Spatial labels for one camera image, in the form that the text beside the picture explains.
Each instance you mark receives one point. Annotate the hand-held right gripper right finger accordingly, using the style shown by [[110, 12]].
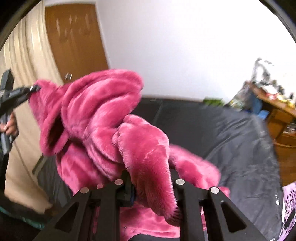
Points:
[[186, 197]]

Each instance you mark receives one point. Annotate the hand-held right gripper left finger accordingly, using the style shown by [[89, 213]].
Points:
[[124, 197]]

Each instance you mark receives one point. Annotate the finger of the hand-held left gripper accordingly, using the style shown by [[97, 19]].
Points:
[[32, 88]]

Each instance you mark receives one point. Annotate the pink fleece robe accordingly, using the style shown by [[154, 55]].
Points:
[[97, 111]]

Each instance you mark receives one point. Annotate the person's left hand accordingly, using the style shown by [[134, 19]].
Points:
[[12, 127]]

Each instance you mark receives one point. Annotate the beige ribbed curtain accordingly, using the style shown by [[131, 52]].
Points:
[[25, 58]]

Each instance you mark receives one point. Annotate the metal door knob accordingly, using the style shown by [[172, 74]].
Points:
[[68, 76]]

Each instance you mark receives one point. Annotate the brown wooden door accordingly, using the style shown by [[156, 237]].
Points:
[[74, 41]]

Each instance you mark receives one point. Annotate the green leafy thing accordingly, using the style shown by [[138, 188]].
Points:
[[212, 101]]

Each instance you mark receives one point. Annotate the purple spotted cloth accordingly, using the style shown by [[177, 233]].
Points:
[[290, 201]]

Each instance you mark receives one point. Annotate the person's dark clothing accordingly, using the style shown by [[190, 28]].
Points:
[[13, 222]]

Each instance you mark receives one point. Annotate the blue chair back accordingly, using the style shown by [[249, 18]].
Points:
[[256, 103]]

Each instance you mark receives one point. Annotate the wooden desk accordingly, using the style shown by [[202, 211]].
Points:
[[277, 115]]

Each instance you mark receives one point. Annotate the clutter of small desk items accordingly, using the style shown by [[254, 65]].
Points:
[[270, 85]]

